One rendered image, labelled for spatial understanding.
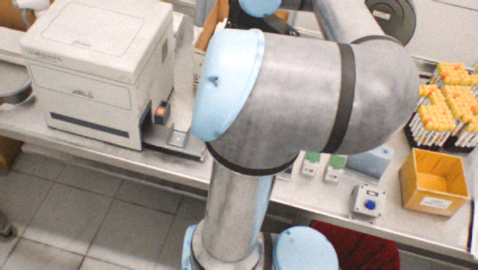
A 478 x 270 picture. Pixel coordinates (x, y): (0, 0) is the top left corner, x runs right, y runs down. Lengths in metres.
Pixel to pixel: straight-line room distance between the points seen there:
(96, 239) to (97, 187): 0.27
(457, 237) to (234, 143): 0.93
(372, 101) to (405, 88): 0.05
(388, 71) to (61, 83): 0.87
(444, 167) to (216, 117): 1.00
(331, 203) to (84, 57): 0.71
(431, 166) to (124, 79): 0.85
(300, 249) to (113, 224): 1.45
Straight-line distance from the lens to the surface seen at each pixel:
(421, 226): 1.27
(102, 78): 1.08
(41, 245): 2.15
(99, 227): 2.14
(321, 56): 0.43
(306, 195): 1.21
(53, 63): 1.13
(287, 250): 0.77
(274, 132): 0.43
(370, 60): 0.45
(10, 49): 1.54
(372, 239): 1.81
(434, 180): 1.37
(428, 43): 1.64
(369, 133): 0.44
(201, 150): 1.19
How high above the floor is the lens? 1.87
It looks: 50 degrees down
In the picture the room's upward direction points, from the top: 9 degrees clockwise
